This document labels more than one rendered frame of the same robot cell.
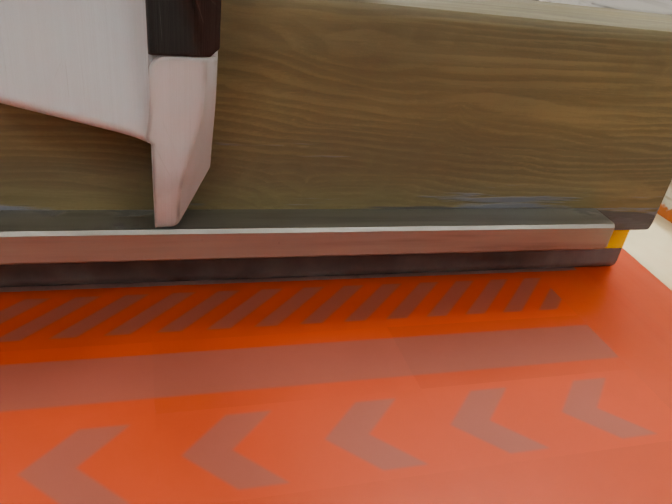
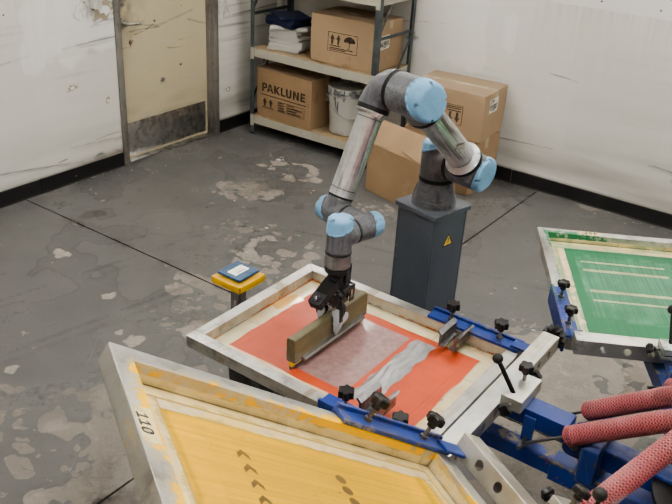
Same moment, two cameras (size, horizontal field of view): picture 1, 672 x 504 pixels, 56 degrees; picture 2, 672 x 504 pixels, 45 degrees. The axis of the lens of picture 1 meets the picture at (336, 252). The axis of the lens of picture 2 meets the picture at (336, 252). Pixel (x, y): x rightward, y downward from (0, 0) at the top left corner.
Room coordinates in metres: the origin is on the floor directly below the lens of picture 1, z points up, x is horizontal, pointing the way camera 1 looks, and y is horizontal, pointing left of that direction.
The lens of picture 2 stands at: (1.81, -1.12, 2.30)
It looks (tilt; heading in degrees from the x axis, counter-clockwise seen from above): 27 degrees down; 144
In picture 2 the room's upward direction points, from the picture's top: 3 degrees clockwise
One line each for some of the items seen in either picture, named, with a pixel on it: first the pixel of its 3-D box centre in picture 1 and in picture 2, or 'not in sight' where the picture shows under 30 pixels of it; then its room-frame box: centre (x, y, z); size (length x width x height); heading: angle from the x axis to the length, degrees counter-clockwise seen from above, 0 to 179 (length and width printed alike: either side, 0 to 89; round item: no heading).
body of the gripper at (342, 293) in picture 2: not in sight; (337, 283); (0.17, 0.08, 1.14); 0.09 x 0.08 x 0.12; 110
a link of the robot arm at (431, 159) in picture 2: not in sight; (440, 156); (-0.04, 0.62, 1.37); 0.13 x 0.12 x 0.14; 9
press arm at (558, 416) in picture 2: not in sight; (538, 414); (0.80, 0.28, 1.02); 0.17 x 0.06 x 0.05; 20
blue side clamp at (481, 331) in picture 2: not in sight; (473, 336); (0.40, 0.43, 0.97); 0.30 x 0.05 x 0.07; 20
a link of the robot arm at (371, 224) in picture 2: not in sight; (360, 224); (0.14, 0.18, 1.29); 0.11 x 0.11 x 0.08; 9
